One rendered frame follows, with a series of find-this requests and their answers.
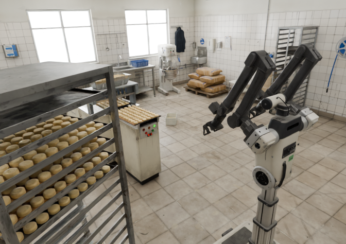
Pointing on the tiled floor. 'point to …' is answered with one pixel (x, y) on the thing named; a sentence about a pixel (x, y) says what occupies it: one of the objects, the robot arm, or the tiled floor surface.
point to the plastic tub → (171, 118)
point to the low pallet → (206, 92)
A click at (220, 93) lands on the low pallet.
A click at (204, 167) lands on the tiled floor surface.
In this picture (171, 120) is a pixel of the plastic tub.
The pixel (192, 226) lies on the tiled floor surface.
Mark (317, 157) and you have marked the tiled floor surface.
